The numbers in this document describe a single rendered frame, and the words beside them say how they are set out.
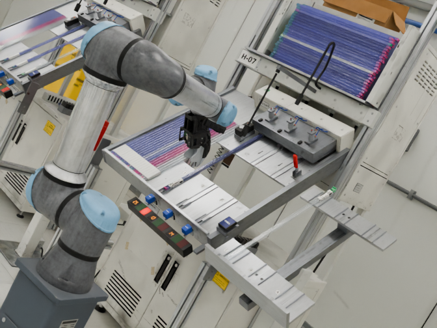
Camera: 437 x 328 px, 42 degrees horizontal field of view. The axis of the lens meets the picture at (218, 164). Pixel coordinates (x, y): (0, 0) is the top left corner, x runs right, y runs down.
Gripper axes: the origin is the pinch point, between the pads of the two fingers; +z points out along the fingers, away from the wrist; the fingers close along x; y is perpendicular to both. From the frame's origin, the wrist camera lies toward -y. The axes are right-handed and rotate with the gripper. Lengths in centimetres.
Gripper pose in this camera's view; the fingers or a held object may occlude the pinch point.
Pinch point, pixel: (198, 163)
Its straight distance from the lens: 201.4
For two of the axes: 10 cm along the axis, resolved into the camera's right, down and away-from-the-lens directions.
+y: -7.5, 2.1, -6.2
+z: -1.4, 8.7, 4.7
